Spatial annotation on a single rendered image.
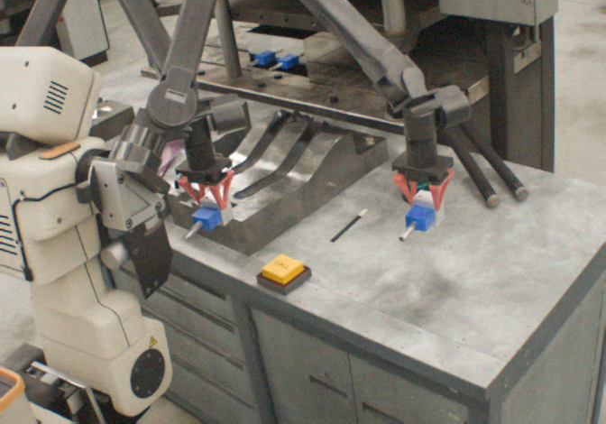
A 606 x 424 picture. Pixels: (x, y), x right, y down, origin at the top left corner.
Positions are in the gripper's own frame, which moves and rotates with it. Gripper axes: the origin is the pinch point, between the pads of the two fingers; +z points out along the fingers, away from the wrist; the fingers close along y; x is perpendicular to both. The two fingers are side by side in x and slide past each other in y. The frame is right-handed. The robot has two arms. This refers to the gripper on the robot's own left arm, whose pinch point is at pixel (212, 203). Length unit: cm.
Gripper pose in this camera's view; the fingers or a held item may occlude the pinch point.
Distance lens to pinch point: 152.7
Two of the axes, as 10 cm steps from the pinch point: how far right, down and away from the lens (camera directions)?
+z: 1.6, 8.6, 4.9
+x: -4.7, 5.0, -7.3
